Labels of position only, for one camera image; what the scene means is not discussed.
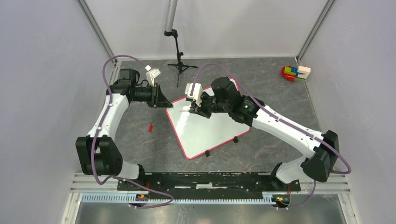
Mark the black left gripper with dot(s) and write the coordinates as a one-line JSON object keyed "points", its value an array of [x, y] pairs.
{"points": [[157, 98]]}

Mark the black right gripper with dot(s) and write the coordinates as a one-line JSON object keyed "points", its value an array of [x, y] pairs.
{"points": [[203, 112]]}

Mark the pink-framed whiteboard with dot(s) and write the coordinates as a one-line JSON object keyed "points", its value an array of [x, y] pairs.
{"points": [[197, 134]]}

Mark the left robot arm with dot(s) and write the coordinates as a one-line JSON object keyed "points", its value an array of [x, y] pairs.
{"points": [[97, 151]]}

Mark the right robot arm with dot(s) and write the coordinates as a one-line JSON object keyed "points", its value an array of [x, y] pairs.
{"points": [[319, 150]]}

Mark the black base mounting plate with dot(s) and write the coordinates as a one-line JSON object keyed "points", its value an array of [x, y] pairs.
{"points": [[216, 185]]}

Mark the grey metal pole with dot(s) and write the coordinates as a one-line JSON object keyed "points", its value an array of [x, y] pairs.
{"points": [[172, 6]]}

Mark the colourful toy block stack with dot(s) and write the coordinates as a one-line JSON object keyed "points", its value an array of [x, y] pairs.
{"points": [[295, 73]]}

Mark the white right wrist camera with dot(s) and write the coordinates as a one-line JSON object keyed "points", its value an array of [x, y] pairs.
{"points": [[194, 93]]}

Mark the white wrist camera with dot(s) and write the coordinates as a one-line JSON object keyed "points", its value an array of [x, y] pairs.
{"points": [[194, 93], [151, 74]]}

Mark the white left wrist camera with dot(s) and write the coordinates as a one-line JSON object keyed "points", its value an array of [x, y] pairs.
{"points": [[151, 74]]}

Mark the black camera tripod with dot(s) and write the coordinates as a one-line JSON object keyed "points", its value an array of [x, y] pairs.
{"points": [[181, 67]]}

